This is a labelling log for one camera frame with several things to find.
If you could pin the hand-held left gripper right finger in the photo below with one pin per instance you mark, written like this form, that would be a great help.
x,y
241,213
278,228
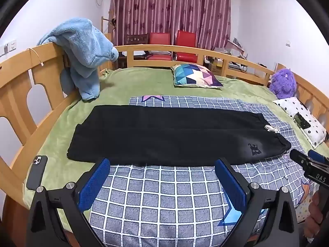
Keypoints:
x,y
231,182

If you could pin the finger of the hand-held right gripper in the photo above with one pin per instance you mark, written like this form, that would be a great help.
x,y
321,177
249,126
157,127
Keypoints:
x,y
318,158
299,157

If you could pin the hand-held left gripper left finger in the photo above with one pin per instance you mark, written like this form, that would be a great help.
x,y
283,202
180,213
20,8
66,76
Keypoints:
x,y
93,182

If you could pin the black pants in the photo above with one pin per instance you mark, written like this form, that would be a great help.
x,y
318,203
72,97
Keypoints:
x,y
167,136

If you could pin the person's right hand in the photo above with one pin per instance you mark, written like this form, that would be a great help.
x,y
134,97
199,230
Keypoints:
x,y
314,221

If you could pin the white dotted pillow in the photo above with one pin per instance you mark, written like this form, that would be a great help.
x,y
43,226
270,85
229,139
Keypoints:
x,y
312,131

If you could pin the dark green phone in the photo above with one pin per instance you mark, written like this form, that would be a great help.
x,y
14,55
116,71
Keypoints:
x,y
302,121

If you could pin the black smartphone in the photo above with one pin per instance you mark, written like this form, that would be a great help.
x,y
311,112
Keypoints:
x,y
37,172

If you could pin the grey checked blanket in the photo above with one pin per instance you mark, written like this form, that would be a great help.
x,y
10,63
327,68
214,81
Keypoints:
x,y
154,198

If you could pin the green fleece blanket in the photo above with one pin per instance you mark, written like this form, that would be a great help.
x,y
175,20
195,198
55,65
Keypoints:
x,y
64,123

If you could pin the purple plush toy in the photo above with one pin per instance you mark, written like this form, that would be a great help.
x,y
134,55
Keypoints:
x,y
282,83

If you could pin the geometric patterned cushion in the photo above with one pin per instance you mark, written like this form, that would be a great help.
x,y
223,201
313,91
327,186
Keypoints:
x,y
195,76

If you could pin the pile of cardboard boxes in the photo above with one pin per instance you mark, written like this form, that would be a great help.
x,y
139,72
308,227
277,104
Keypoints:
x,y
231,49

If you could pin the blue plush towel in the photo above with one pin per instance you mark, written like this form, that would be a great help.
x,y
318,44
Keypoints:
x,y
84,49

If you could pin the red chair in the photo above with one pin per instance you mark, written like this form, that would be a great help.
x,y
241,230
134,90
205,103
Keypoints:
x,y
159,40
186,41

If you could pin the dark wooden chair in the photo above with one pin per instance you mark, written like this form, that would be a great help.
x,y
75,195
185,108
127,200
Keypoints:
x,y
137,40

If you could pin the wooden rack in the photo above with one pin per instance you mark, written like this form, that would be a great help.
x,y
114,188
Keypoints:
x,y
108,25

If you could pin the maroon striped curtain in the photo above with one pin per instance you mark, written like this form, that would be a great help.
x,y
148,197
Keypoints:
x,y
169,7

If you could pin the wooden bed frame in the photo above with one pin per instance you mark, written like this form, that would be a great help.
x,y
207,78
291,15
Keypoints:
x,y
15,82

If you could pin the white wall socket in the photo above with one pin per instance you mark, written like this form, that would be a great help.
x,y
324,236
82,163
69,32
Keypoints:
x,y
12,44

